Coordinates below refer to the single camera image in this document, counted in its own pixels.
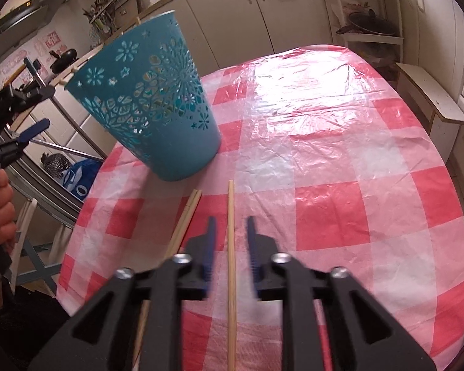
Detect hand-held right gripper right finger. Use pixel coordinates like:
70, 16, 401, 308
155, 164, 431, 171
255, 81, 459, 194
247, 216, 437, 371

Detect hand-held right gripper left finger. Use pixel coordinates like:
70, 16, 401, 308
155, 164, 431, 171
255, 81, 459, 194
27, 216, 218, 371

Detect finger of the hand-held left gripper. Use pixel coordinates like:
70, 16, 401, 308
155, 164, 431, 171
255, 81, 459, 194
10, 84, 57, 103
0, 119, 51, 159

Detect teal perforated plastic basket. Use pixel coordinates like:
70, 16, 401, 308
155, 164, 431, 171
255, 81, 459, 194
67, 10, 222, 182

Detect person's left hand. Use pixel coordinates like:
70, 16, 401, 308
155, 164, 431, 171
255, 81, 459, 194
0, 170, 17, 245

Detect dark speckled object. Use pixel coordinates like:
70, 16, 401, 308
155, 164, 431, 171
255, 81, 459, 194
41, 152, 72, 178

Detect cream drawer cabinet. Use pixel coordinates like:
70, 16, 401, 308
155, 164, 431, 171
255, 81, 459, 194
8, 62, 118, 159

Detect black frying pan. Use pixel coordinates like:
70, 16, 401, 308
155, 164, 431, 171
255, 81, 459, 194
48, 48, 78, 73

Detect blue printed bag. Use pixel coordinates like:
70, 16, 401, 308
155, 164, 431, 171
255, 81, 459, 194
60, 158, 103, 202

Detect steel range hood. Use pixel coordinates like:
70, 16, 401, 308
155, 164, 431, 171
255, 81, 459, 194
0, 0, 80, 53

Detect red checkered tablecloth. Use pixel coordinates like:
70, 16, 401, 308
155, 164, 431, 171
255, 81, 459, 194
56, 44, 464, 371

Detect white wooden chair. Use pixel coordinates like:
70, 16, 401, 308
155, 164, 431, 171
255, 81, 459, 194
8, 197, 39, 287

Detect worn wooden bench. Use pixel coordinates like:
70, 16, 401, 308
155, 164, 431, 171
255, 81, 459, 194
395, 62, 464, 163

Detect dark wok with lid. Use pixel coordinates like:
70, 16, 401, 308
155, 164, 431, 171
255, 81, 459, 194
336, 10, 397, 37

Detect white hanging cloth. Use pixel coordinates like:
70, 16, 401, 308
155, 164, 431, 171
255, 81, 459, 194
325, 0, 343, 32

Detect white shelf rack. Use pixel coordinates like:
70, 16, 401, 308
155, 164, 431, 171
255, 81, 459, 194
321, 0, 405, 82

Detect cream tall side cabinets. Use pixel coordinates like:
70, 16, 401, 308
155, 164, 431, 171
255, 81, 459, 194
394, 0, 464, 217

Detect wooden handle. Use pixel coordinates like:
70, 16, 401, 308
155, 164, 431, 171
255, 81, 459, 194
2, 66, 27, 85

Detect pink wall sticker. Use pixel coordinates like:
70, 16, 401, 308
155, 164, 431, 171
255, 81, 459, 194
42, 33, 62, 51

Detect metal tube frame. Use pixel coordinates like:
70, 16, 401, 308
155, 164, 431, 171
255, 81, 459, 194
0, 58, 109, 228

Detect wall utensil rack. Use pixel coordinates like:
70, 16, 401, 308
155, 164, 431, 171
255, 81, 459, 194
81, 0, 140, 41

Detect cream kitchen cabinets with handles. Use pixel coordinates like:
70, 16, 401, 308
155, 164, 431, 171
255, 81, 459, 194
137, 0, 335, 72

